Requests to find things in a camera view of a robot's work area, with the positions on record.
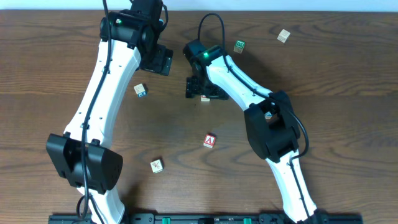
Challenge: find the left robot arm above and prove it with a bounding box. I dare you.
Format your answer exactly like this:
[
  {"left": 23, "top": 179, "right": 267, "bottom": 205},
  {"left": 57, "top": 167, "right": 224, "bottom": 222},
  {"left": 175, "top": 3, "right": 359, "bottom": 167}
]
[{"left": 46, "top": 0, "right": 173, "bottom": 223}]

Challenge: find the wooden block near base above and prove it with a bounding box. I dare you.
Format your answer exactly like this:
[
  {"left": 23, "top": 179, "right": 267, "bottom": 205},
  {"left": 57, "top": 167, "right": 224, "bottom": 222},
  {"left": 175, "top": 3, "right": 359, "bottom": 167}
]
[{"left": 150, "top": 159, "right": 164, "bottom": 174}]

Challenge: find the plain wooden block far right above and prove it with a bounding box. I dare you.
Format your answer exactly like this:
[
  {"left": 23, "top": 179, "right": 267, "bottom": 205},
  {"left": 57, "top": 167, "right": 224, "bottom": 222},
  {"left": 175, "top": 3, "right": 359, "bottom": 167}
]
[{"left": 277, "top": 29, "right": 290, "bottom": 43}]

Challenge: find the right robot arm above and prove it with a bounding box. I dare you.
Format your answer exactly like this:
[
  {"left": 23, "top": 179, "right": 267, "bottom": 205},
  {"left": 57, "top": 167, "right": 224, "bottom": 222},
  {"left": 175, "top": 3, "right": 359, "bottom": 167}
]
[{"left": 183, "top": 39, "right": 317, "bottom": 223}]

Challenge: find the blue number 2 block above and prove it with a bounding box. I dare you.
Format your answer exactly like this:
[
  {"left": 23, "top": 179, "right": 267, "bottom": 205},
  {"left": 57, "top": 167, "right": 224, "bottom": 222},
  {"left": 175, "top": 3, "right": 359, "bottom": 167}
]
[{"left": 265, "top": 112, "right": 272, "bottom": 119}]

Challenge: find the green letter wooden block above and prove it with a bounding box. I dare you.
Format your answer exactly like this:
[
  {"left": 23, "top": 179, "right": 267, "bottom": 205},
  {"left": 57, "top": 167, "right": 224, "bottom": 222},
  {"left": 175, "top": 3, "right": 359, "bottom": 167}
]
[{"left": 233, "top": 40, "right": 246, "bottom": 54}]

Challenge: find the red letter A block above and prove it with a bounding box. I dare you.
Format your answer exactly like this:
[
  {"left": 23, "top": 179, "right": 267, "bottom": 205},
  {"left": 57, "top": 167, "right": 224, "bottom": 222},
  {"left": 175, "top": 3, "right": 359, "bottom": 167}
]
[{"left": 203, "top": 134, "right": 216, "bottom": 148}]

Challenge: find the wooden block blue side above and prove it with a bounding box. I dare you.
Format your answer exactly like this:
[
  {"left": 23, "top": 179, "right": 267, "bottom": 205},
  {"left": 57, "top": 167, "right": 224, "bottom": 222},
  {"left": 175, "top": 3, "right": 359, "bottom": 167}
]
[{"left": 134, "top": 83, "right": 147, "bottom": 98}]

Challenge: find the red letter I block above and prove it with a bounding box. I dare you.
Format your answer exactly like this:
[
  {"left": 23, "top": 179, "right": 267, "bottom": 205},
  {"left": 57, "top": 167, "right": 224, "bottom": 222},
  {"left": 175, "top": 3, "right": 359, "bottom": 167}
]
[{"left": 200, "top": 95, "right": 210, "bottom": 102}]

